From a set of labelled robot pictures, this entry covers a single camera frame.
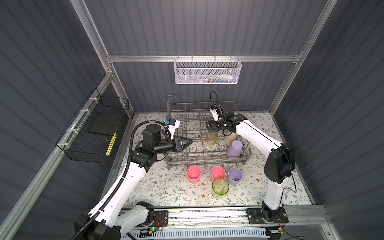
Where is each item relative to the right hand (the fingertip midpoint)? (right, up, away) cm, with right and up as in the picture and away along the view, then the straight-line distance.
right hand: (214, 124), depth 90 cm
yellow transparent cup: (-2, -9, +2) cm, 9 cm away
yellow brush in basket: (-51, -13, -23) cm, 58 cm away
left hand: (-13, -8, -22) cm, 27 cm away
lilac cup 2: (+11, -29, -6) cm, 32 cm away
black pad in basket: (-58, +1, -15) cm, 60 cm away
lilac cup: (+10, -14, -7) cm, 19 cm away
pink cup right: (+1, -28, -3) cm, 28 cm away
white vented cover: (-27, -52, -19) cm, 62 cm away
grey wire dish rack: (-14, +7, +33) cm, 37 cm away
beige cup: (+10, -9, +4) cm, 14 cm away
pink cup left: (-13, -29, -3) cm, 32 cm away
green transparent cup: (+2, -34, -10) cm, 36 cm away
